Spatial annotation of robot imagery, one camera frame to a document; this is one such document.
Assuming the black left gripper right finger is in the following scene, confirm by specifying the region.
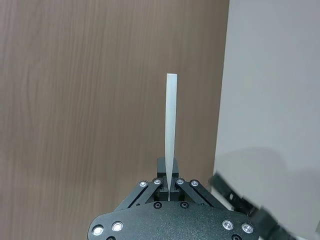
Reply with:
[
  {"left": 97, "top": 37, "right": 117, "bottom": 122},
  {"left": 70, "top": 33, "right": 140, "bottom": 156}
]
[{"left": 170, "top": 158, "right": 223, "bottom": 209}]

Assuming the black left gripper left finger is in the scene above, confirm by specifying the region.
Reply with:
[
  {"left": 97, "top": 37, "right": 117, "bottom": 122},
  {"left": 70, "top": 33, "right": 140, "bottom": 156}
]
[{"left": 113, "top": 157, "right": 170, "bottom": 213}]

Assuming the white plastic strip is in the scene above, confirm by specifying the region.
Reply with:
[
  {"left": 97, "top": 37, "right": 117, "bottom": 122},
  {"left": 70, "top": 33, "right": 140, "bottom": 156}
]
[{"left": 164, "top": 73, "right": 179, "bottom": 201}]

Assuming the white table cloth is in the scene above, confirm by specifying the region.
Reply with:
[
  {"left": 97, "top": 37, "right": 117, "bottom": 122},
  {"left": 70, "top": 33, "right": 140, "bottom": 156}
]
[{"left": 214, "top": 0, "right": 320, "bottom": 240}]

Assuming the black cable chain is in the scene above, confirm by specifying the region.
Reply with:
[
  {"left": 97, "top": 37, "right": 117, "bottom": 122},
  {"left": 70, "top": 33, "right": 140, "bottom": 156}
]
[{"left": 207, "top": 171, "right": 320, "bottom": 240}]

